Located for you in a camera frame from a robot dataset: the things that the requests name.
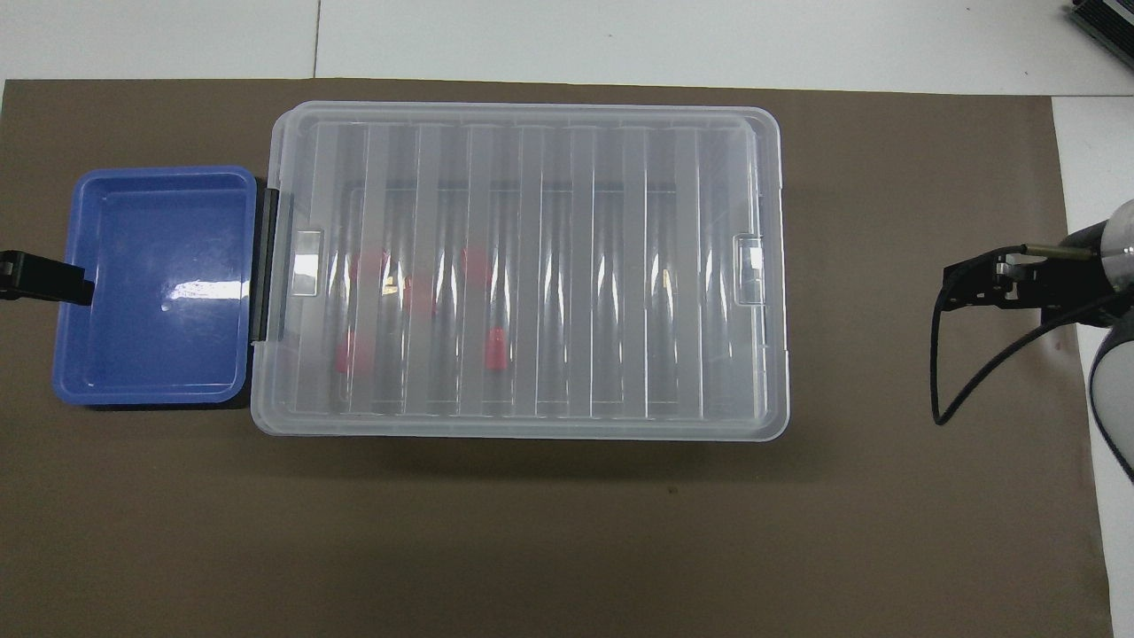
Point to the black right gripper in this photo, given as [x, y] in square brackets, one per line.
[1085, 283]

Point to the red plastic block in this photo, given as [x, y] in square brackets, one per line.
[477, 263]
[421, 294]
[368, 266]
[354, 353]
[496, 347]

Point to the clear ribbed box lid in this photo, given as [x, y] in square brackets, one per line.
[567, 292]

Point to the blue plastic tray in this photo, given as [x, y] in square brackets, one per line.
[159, 354]

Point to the clear plastic storage box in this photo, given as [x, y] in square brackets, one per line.
[532, 188]

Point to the dark finned metal device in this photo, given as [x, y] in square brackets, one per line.
[1112, 22]

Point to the brown paper table mat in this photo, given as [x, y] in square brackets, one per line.
[567, 532]

